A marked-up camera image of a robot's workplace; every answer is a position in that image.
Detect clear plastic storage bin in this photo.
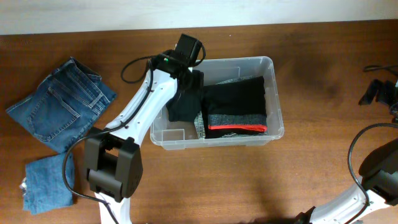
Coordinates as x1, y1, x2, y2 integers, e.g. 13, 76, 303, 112
150, 56, 285, 150

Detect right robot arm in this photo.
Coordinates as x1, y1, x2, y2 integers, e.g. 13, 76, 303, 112
294, 121, 397, 224

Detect black garment red grey band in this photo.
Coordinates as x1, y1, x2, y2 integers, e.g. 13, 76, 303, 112
200, 75, 269, 139

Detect small blue denim cloth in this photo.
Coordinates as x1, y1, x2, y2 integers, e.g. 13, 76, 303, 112
19, 153, 73, 215

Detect dark blue folded jeans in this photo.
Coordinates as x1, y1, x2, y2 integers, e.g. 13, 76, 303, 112
6, 57, 116, 153

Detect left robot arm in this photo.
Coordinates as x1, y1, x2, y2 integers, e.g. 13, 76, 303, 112
84, 34, 206, 223

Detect light blue jeans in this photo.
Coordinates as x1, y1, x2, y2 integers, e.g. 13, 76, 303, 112
193, 76, 268, 140

